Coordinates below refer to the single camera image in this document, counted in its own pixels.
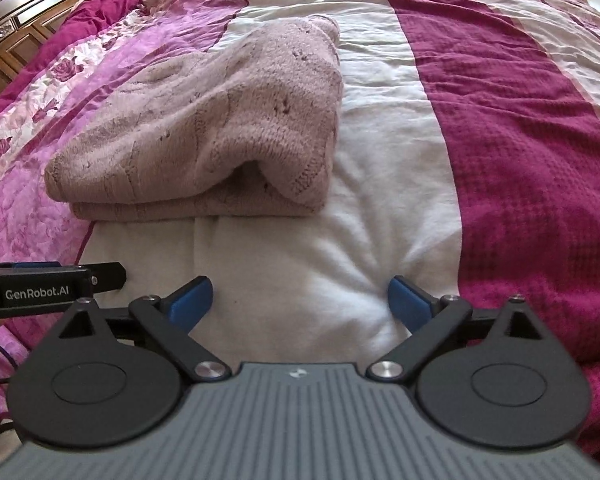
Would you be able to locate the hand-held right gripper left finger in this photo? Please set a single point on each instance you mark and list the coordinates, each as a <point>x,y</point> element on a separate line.
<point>192,304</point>

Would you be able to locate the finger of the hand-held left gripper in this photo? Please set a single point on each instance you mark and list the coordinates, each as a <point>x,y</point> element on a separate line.
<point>110,275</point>
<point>37,263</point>

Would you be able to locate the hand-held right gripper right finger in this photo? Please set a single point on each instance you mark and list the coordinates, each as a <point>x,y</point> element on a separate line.
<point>409,305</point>

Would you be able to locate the pink knitted cardigan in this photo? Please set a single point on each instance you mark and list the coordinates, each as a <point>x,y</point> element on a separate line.
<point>205,125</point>

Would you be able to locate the pink floral striped quilt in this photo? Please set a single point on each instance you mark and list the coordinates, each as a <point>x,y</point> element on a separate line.
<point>505,135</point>

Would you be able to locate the magenta pillow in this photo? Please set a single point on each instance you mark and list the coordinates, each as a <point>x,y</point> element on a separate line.
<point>110,0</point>

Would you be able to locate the carved wooden headboard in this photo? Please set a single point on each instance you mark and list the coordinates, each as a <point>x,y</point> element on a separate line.
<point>25,15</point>

